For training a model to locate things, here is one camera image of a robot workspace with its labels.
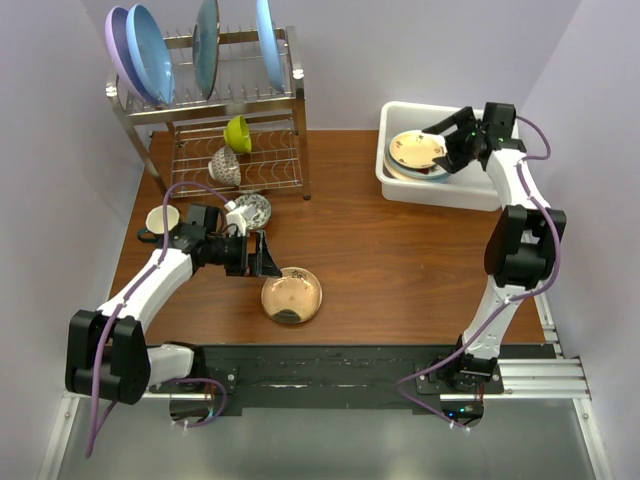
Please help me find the dark teal plate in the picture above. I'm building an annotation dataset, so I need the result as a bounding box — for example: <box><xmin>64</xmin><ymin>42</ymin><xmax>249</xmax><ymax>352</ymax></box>
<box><xmin>192</xmin><ymin>0</ymin><xmax>220</xmax><ymax>100</ymax></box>

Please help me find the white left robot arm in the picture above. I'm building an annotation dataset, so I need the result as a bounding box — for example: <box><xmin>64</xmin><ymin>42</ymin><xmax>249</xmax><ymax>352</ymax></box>
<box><xmin>65</xmin><ymin>201</ymin><xmax>281</xmax><ymax>405</ymax></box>

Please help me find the black floral patterned bowl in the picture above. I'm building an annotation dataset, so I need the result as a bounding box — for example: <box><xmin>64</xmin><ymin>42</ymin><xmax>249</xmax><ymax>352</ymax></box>
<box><xmin>235</xmin><ymin>193</ymin><xmax>272</xmax><ymax>230</ymax></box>

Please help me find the dark green mug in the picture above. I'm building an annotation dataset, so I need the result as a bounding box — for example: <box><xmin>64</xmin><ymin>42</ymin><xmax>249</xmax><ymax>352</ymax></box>
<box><xmin>136</xmin><ymin>205</ymin><xmax>180</xmax><ymax>244</ymax></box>

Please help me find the white floral bottom plate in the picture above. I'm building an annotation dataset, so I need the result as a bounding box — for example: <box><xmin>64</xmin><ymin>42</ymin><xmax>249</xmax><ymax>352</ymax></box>
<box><xmin>385</xmin><ymin>152</ymin><xmax>450</xmax><ymax>183</ymax></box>

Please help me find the white crackle floral plate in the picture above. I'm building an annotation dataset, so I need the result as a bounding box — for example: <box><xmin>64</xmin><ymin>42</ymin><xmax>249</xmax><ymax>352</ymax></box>
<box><xmin>281</xmin><ymin>267</ymin><xmax>317</xmax><ymax>282</ymax></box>

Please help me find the lime green bowl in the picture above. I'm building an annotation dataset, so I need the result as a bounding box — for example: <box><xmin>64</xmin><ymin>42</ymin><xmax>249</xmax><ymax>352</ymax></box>
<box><xmin>223</xmin><ymin>115</ymin><xmax>252</xmax><ymax>154</ymax></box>

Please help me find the white plastic bin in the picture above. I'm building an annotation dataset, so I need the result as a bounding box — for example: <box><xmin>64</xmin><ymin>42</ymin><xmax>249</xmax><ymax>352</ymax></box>
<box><xmin>374</xmin><ymin>100</ymin><xmax>528</xmax><ymax>212</ymax></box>

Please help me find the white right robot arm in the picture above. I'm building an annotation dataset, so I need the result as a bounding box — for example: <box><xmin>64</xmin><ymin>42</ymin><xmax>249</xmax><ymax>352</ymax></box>
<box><xmin>414</xmin><ymin>103</ymin><xmax>567</xmax><ymax>393</ymax></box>

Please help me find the red patterned white bowl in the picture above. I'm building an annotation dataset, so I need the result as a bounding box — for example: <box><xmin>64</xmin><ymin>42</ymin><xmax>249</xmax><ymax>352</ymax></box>
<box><xmin>208</xmin><ymin>146</ymin><xmax>242</xmax><ymax>187</ymax></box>

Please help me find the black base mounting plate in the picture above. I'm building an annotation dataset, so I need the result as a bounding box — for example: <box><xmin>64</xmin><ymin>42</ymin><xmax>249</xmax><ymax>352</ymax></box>
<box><xmin>148</xmin><ymin>342</ymin><xmax>506</xmax><ymax>418</ymax></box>

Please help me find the light blue plate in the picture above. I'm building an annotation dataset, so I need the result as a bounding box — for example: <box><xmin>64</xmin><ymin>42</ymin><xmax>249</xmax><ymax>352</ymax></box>
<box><xmin>125</xmin><ymin>3</ymin><xmax>175</xmax><ymax>105</ymax></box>

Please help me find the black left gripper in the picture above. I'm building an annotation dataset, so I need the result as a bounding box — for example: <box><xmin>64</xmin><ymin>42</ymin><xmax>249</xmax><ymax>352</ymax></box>
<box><xmin>206</xmin><ymin>230</ymin><xmax>281</xmax><ymax>278</ymax></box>

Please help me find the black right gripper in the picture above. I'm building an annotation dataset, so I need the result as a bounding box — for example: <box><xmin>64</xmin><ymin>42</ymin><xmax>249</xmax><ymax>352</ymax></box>
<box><xmin>424</xmin><ymin>108</ymin><xmax>486</xmax><ymax>175</ymax></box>

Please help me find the cream and teal plate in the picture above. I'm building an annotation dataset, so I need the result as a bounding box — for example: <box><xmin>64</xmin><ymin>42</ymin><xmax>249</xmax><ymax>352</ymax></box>
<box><xmin>384</xmin><ymin>157</ymin><xmax>430</xmax><ymax>182</ymax></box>

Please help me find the pale blue plate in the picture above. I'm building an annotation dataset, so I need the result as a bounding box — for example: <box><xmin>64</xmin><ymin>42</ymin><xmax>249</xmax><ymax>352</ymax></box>
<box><xmin>256</xmin><ymin>0</ymin><xmax>284</xmax><ymax>93</ymax></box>

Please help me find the purple plate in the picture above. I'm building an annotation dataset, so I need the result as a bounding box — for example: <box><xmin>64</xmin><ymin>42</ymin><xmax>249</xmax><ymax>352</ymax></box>
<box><xmin>104</xmin><ymin>6</ymin><xmax>153</xmax><ymax>104</ymax></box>

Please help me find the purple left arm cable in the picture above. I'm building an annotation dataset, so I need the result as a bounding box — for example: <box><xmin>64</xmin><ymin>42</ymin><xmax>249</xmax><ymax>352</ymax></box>
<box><xmin>84</xmin><ymin>181</ymin><xmax>234</xmax><ymax>459</ymax></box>

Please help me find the cream yellow small plate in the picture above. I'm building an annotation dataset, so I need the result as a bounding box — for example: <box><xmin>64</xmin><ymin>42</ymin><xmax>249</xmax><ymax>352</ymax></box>
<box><xmin>389</xmin><ymin>130</ymin><xmax>446</xmax><ymax>170</ymax></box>

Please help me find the steel dish rack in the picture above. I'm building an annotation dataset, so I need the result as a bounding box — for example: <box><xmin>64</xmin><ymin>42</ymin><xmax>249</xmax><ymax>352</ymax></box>
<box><xmin>105</xmin><ymin>26</ymin><xmax>311</xmax><ymax>200</ymax></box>

